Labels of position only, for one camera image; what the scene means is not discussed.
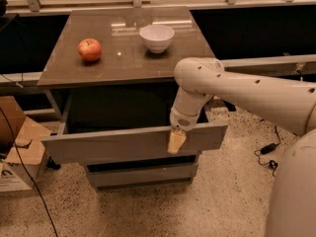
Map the brown cardboard box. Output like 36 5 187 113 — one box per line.
0 96 50 192

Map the red apple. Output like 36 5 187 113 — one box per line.
78 39 102 62

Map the white ceramic bowl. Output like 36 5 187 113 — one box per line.
139 25 175 53

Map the black power adapter with cable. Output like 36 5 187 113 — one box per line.
254 126 281 176

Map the grey drawer cabinet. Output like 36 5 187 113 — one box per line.
38 7 212 177

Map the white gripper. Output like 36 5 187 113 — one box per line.
168 88 213 154

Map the grey top drawer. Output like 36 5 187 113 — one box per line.
42 88 227 165

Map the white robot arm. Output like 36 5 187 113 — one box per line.
168 57 316 237

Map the black bracket behind cabinet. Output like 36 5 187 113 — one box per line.
223 101 236 112

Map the grey drawer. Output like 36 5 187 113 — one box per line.
87 163 198 190
42 88 227 165

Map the grey bottom drawer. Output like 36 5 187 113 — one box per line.
87 163 198 190

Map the long black cable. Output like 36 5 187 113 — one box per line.
0 106 60 237

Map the black stand foot left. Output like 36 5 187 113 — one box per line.
46 157 61 170

